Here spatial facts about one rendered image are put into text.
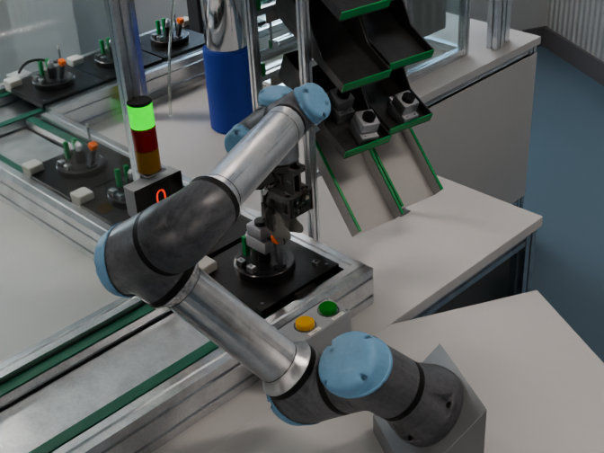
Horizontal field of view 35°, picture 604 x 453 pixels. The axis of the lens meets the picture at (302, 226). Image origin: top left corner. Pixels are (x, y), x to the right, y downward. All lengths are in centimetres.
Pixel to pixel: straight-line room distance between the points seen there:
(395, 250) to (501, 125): 140
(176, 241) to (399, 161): 103
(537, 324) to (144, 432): 90
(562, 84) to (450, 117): 219
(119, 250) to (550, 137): 363
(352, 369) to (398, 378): 8
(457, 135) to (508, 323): 142
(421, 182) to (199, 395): 82
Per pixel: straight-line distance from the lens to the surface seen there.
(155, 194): 199
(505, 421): 193
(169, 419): 188
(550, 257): 397
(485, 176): 373
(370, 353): 159
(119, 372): 201
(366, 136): 214
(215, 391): 193
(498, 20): 358
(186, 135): 305
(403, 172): 236
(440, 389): 169
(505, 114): 371
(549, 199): 438
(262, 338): 163
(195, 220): 144
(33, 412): 197
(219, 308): 158
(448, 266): 234
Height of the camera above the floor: 218
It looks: 32 degrees down
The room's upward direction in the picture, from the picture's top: 3 degrees counter-clockwise
